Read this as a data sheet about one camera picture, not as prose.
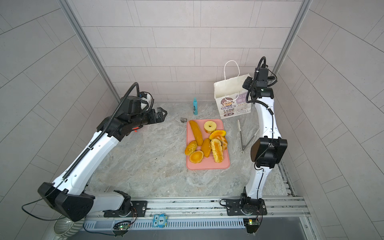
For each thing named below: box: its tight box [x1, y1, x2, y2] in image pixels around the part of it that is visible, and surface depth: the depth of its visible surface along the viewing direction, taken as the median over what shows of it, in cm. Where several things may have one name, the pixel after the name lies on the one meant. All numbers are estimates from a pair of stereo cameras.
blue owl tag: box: [152, 213, 168, 228], surface depth 68 cm
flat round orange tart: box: [189, 150, 204, 164], surface depth 86 cm
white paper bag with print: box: [213, 60, 251, 119], surface depth 88 cm
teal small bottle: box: [193, 97, 198, 116], surface depth 108 cm
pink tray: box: [186, 118, 231, 171], surface depth 88 cm
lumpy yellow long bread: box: [210, 138, 224, 163], surface depth 88 cm
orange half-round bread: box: [209, 130, 227, 140], surface depth 98 cm
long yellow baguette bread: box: [189, 120, 204, 147], surface depth 95 cm
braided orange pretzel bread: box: [214, 135, 228, 152], surface depth 93 cm
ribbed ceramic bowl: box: [54, 214, 87, 239], surface depth 62 cm
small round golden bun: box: [184, 140, 198, 156], surface depth 89 cm
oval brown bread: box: [201, 138, 212, 158], surface depth 89 cm
